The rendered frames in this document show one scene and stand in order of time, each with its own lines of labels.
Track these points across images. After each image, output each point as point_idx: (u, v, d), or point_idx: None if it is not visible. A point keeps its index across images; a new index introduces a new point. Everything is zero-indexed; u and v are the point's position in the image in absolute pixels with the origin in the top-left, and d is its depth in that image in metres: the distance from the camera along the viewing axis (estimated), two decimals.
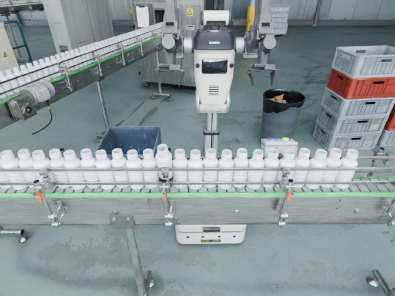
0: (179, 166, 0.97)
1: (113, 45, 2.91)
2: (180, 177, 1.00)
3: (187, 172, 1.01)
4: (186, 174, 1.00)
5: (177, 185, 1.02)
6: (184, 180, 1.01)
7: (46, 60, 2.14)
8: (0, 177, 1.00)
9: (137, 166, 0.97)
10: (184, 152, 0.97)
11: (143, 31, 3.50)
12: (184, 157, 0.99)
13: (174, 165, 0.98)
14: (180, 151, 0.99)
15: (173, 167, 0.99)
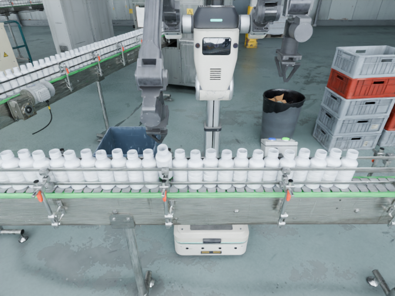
0: (179, 166, 0.97)
1: (113, 45, 2.91)
2: (180, 177, 1.00)
3: (187, 172, 1.01)
4: (186, 174, 1.00)
5: (177, 185, 1.02)
6: (184, 180, 1.01)
7: (46, 60, 2.14)
8: (0, 177, 1.00)
9: (137, 166, 0.97)
10: (184, 152, 0.97)
11: None
12: (184, 157, 0.99)
13: (174, 165, 0.98)
14: (180, 151, 0.99)
15: (173, 167, 0.99)
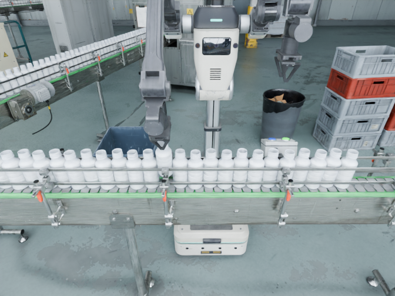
0: (179, 166, 0.97)
1: (113, 45, 2.91)
2: (180, 177, 1.00)
3: (187, 172, 1.01)
4: (186, 174, 1.00)
5: (177, 185, 1.02)
6: (184, 180, 1.01)
7: (46, 60, 2.14)
8: (0, 177, 1.00)
9: (137, 166, 0.97)
10: (184, 152, 0.97)
11: (143, 31, 3.50)
12: (184, 157, 0.99)
13: (174, 165, 0.97)
14: (180, 151, 0.99)
15: (173, 167, 0.99)
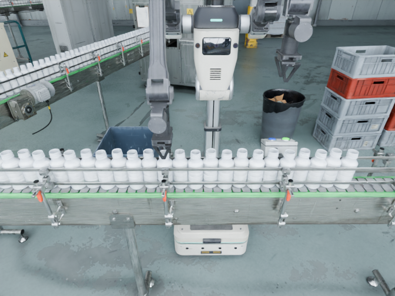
0: (180, 167, 0.97)
1: (113, 45, 2.91)
2: (180, 177, 1.00)
3: (187, 172, 1.01)
4: (186, 174, 1.00)
5: (177, 186, 1.02)
6: (184, 180, 1.01)
7: (46, 60, 2.14)
8: (0, 177, 1.00)
9: (137, 166, 0.97)
10: (184, 152, 0.97)
11: (143, 31, 3.50)
12: (184, 157, 0.99)
13: (175, 166, 0.97)
14: (179, 152, 0.99)
15: (173, 167, 0.99)
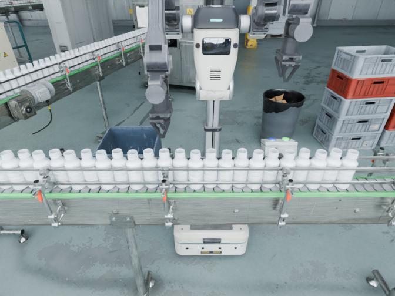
0: (179, 165, 0.97)
1: (113, 45, 2.91)
2: (180, 176, 1.00)
3: (187, 172, 1.01)
4: (186, 174, 1.00)
5: (177, 185, 1.03)
6: (184, 180, 1.01)
7: (46, 60, 2.14)
8: (0, 177, 1.00)
9: (137, 166, 0.97)
10: (184, 152, 0.97)
11: (143, 31, 3.50)
12: (185, 157, 0.99)
13: (174, 165, 0.98)
14: (180, 151, 0.99)
15: (173, 166, 1.00)
